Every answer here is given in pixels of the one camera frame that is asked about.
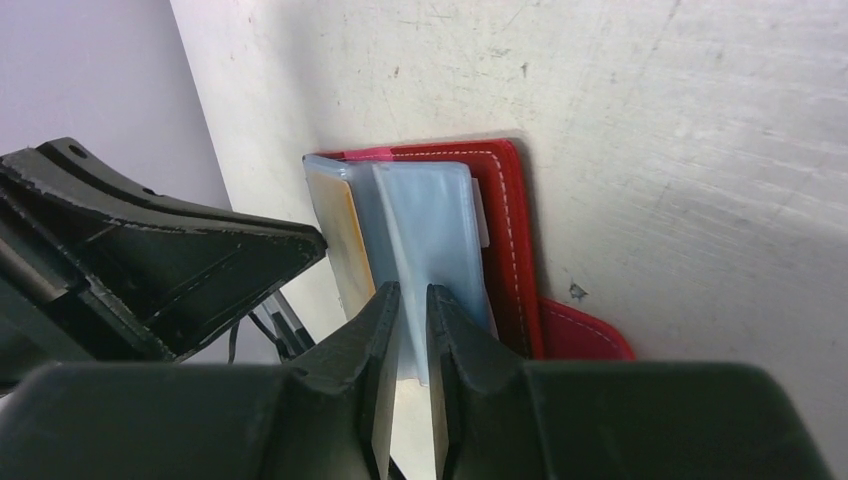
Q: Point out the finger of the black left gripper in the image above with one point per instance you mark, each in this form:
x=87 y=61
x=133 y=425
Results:
x=97 y=267

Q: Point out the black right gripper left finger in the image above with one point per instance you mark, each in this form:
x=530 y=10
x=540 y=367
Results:
x=326 y=414

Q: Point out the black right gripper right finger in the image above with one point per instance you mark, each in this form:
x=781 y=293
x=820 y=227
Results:
x=497 y=415

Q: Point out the gold VIP card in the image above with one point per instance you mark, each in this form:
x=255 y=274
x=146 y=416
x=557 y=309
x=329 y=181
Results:
x=335 y=211

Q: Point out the red leather card holder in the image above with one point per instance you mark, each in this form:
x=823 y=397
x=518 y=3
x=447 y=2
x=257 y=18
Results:
x=456 y=214

